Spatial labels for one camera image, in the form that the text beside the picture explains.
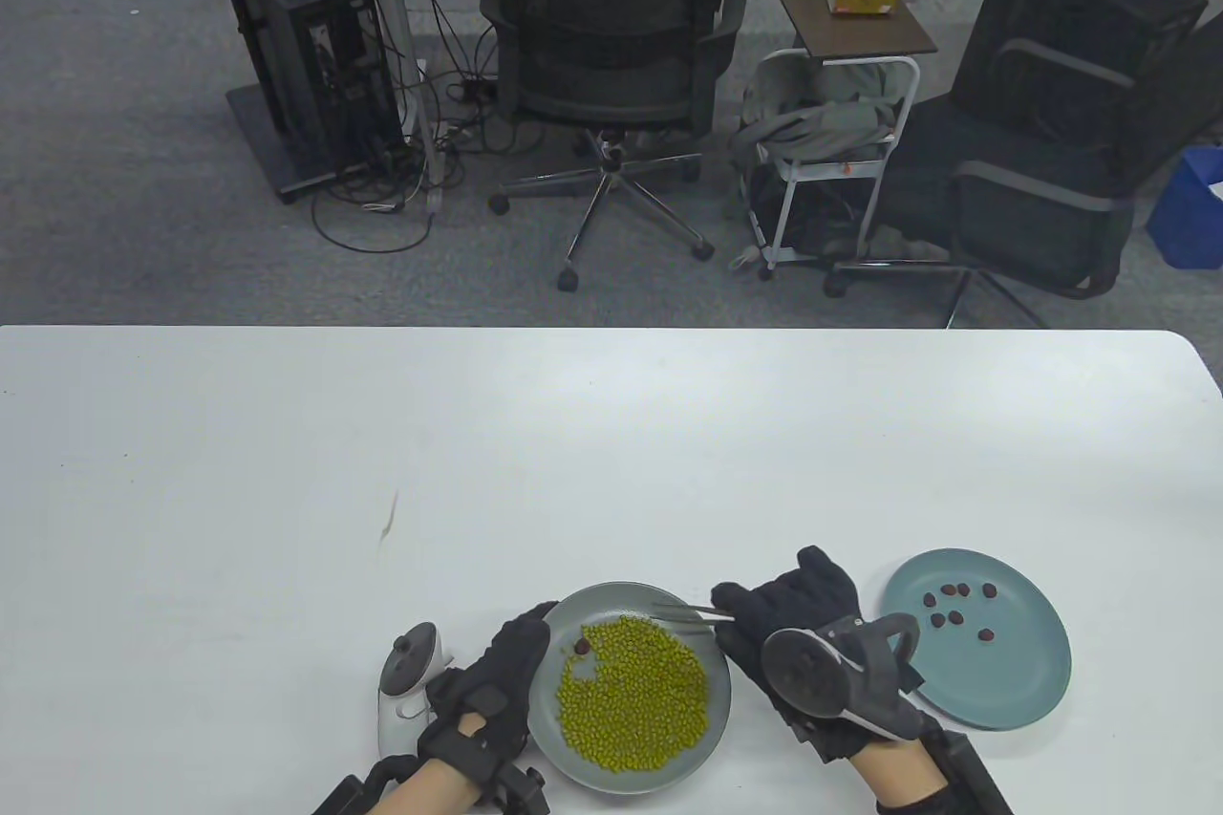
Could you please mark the person's left hand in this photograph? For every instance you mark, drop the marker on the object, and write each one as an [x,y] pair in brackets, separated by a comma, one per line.
[482,696]

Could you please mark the person's right hand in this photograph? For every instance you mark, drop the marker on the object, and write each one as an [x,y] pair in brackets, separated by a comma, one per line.
[798,600]

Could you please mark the person's right fingers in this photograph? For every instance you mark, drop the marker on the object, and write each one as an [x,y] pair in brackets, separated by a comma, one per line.
[764,600]

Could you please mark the person's left fingers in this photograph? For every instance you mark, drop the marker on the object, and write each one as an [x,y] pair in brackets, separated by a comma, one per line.
[530,629]

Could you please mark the silver tweezers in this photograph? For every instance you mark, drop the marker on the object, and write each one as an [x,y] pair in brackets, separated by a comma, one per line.
[683,611]

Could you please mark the grey plate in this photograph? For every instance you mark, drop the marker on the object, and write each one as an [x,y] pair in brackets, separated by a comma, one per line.
[564,748]

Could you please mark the person's right forearm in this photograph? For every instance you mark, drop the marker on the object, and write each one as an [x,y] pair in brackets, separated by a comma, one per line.
[903,772]

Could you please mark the person's left forearm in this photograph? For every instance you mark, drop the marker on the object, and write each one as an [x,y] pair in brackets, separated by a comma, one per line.
[430,786]

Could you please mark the dark grey wrist controller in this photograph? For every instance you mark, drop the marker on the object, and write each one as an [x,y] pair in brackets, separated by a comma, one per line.
[812,672]

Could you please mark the pile of green beans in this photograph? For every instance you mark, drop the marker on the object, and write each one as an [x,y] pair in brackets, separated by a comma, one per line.
[635,700]

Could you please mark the white wrist controller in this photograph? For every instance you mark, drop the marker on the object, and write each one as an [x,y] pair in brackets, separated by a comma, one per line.
[406,662]

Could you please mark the cluster of red beans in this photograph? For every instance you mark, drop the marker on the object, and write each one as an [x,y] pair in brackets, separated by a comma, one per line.
[954,617]

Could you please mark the teal plate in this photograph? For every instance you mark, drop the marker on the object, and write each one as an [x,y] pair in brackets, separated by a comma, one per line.
[1003,681]

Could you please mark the black grey-armed office chair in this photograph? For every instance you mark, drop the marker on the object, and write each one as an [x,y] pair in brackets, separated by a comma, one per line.
[1013,194]

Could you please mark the grey clothing bundle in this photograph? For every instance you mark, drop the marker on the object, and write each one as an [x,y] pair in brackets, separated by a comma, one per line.
[812,122]

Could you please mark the blue bin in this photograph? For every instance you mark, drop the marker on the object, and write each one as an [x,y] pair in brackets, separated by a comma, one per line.
[1190,208]

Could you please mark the brown top white side table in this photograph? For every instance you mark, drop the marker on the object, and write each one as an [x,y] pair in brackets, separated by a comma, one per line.
[850,12]

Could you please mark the black mesh office chair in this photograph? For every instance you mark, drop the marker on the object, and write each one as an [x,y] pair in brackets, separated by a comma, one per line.
[602,22]

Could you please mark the black computer tower on stand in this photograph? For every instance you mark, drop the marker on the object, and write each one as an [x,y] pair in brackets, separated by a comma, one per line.
[306,51]

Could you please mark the white desk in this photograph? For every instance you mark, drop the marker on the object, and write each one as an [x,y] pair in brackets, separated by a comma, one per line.
[401,12]

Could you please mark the large black computer case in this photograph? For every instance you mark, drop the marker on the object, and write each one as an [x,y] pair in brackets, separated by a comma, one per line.
[1070,22]

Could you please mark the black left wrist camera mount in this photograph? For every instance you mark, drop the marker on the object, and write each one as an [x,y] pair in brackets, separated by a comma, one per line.
[516,782]

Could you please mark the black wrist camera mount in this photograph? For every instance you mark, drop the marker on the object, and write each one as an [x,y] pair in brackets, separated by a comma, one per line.
[516,782]
[970,772]

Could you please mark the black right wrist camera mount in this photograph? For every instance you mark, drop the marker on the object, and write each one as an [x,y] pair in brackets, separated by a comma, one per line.
[970,772]

